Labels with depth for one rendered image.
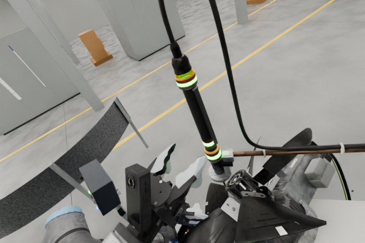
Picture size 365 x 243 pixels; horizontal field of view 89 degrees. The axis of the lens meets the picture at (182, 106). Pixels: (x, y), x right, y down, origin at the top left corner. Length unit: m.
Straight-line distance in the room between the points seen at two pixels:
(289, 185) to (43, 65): 6.06
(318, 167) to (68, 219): 0.97
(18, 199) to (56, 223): 1.57
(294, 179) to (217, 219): 0.38
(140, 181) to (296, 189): 0.77
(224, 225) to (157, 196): 0.49
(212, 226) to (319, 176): 0.48
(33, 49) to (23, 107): 1.63
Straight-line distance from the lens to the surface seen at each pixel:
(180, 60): 0.36
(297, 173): 1.01
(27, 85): 6.46
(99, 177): 1.20
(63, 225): 0.82
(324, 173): 1.01
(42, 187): 2.34
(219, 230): 0.85
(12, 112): 6.75
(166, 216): 0.41
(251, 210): 0.68
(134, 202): 0.38
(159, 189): 0.40
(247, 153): 0.55
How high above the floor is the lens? 1.99
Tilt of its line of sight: 35 degrees down
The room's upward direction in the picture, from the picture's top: 23 degrees counter-clockwise
